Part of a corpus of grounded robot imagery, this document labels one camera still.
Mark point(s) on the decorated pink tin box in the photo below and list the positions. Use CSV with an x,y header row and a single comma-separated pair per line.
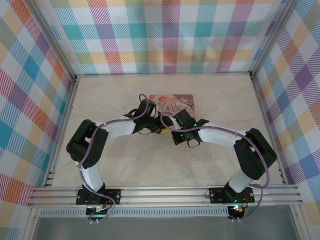
x,y
183,100

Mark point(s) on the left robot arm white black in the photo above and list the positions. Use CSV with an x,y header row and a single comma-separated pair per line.
x,y
117,128

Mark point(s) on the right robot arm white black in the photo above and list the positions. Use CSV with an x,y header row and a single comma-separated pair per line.
x,y
220,137

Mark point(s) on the aluminium frame floor bar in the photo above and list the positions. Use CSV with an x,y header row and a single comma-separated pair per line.
x,y
266,112
162,74
65,125

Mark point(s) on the aluminium mounting rail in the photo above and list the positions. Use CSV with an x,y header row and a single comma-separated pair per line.
x,y
162,196

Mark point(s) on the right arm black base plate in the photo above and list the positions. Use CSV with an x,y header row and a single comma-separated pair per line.
x,y
217,195

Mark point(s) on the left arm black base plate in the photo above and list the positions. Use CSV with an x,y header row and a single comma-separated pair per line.
x,y
113,196

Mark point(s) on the aluminium frame post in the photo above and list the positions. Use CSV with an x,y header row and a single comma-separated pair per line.
x,y
272,37
51,37

